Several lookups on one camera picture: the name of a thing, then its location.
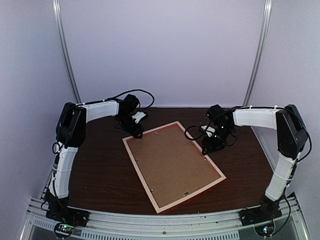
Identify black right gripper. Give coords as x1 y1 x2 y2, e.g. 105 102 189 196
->
202 124 235 155

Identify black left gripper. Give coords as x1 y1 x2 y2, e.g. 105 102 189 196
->
117 113 144 139

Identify brown backing board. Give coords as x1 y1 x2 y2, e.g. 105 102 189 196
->
126 124 223 208

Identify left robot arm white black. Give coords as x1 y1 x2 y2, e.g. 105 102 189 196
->
45 94 148 222

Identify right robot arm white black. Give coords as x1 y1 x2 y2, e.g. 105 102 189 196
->
199 104 310 221

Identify right round led board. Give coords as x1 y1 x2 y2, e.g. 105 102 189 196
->
254 223 275 238

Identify round led board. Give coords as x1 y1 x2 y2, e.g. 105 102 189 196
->
254 223 275 238
53 222 75 238

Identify left round led board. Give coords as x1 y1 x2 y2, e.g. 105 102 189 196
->
53 222 75 238

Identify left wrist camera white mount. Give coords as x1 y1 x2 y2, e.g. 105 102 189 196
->
132 111 148 124

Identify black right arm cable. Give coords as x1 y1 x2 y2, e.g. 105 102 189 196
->
184 125 205 141

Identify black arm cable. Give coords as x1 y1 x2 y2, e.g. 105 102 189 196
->
107 89 155 111
184 125 205 141

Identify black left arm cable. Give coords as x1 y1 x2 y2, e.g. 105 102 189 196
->
107 89 155 111

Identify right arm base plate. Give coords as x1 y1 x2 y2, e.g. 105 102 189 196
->
238 207 282 226

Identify aluminium front rail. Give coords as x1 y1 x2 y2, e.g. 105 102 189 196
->
19 192 313 240

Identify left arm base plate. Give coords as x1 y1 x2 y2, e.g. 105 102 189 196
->
45 206 90 227

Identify left aluminium corner post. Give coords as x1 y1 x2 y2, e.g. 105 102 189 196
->
52 0 81 103

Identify aluminium corner post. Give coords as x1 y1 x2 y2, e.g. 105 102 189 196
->
52 0 81 103
243 0 273 106

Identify right aluminium corner post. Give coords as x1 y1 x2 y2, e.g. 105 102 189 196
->
243 0 273 106

